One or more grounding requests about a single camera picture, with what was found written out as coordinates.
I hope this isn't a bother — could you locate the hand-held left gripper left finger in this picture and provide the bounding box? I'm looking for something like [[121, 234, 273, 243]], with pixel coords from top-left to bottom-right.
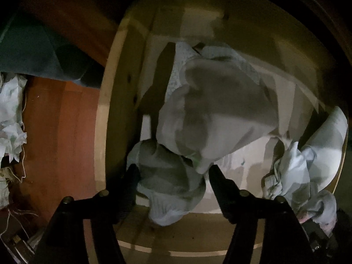
[[31, 163, 142, 264]]

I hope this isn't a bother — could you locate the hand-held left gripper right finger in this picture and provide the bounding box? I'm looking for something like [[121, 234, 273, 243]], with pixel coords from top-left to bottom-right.
[[207, 164, 312, 264]]

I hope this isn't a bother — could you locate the white sock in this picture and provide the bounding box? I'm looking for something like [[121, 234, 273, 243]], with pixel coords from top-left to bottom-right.
[[127, 139, 207, 227]]

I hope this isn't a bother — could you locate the light blue underwear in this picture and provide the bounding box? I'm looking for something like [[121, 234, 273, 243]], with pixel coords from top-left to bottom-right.
[[261, 140, 337, 227]]

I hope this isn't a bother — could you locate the wooden drawer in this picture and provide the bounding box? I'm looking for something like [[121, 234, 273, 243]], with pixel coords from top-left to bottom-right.
[[93, 0, 350, 256]]

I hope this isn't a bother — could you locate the large white underwear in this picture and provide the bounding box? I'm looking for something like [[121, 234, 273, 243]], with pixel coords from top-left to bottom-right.
[[155, 41, 289, 175]]

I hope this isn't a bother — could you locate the white folded garment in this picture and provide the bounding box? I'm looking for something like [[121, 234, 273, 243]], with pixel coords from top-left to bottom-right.
[[302, 106, 348, 193]]

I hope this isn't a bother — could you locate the white crumpled cloth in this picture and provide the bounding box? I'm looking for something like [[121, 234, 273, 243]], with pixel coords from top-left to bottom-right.
[[0, 73, 28, 168]]

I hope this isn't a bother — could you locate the blue-grey striped towel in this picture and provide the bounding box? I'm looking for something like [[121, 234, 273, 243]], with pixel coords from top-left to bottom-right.
[[0, 14, 103, 88]]

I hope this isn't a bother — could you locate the wooden nightstand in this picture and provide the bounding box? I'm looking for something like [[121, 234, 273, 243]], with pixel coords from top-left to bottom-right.
[[19, 0, 352, 94]]

